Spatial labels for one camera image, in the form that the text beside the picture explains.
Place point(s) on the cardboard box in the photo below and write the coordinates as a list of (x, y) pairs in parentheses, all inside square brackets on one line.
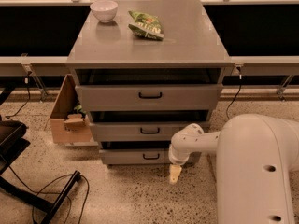
[(68, 126)]

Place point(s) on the green chip bag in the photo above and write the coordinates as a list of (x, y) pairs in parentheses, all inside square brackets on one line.
[(145, 25)]

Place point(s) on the grey drawer cabinet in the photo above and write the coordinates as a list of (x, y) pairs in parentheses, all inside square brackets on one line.
[(191, 53)]

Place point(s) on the grey bottom drawer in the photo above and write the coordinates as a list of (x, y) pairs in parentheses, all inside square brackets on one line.
[(134, 156)]

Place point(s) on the black chair base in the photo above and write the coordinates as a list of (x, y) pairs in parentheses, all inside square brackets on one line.
[(43, 168)]

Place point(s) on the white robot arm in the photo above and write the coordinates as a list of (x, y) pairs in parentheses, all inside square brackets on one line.
[(254, 155)]

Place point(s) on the grey drawer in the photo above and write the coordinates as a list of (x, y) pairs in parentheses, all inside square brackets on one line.
[(134, 156), (148, 97), (135, 131)]

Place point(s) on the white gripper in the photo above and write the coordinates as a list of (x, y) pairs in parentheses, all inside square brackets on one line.
[(177, 159)]

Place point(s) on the grey top drawer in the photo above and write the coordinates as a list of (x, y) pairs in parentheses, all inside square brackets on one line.
[(148, 97)]

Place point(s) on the white bowl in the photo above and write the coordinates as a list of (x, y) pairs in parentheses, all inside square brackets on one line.
[(104, 10)]

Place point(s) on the grey middle drawer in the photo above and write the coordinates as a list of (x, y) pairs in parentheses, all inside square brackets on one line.
[(135, 131)]

